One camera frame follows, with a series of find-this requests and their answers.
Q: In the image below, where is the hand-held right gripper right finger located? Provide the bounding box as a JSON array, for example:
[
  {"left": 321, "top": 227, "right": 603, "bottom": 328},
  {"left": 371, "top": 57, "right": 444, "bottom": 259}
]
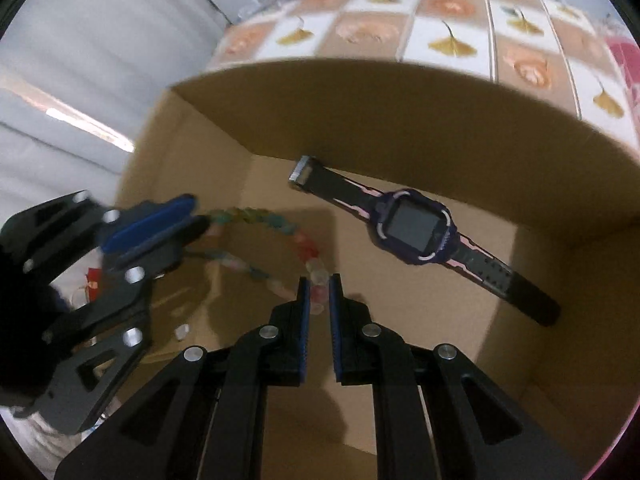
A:
[{"left": 327, "top": 274, "right": 586, "bottom": 480}]

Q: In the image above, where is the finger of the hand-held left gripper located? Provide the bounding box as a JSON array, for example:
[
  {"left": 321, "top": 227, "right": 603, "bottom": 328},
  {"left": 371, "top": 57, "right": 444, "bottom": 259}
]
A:
[
  {"left": 10, "top": 214, "right": 213, "bottom": 436},
  {"left": 0, "top": 191, "right": 202, "bottom": 273}
]

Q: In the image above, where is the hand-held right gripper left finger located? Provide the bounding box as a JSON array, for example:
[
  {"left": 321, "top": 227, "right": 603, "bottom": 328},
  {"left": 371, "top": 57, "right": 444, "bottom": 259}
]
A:
[{"left": 52, "top": 275, "right": 313, "bottom": 480}]

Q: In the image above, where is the multicolour bead bracelet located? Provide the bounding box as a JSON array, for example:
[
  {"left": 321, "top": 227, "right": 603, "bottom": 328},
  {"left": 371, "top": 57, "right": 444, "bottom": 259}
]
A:
[{"left": 200, "top": 205, "right": 333, "bottom": 316}]

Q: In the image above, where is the purple kids smartwatch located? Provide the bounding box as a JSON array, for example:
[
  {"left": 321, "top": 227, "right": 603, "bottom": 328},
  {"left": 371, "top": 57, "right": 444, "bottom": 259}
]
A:
[{"left": 289, "top": 156, "right": 562, "bottom": 328}]

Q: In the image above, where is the brown cardboard box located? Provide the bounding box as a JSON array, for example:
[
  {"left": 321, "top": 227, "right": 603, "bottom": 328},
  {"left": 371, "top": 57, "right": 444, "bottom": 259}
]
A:
[{"left": 112, "top": 57, "right": 640, "bottom": 480}]

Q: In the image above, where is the white curtain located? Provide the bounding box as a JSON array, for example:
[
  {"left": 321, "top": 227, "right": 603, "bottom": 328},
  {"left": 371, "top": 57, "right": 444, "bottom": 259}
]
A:
[{"left": 0, "top": 0, "right": 236, "bottom": 201}]

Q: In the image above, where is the ginkgo print table cover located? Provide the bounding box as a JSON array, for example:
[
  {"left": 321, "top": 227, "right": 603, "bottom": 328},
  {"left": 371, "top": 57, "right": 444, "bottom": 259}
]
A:
[{"left": 207, "top": 0, "right": 640, "bottom": 146}]

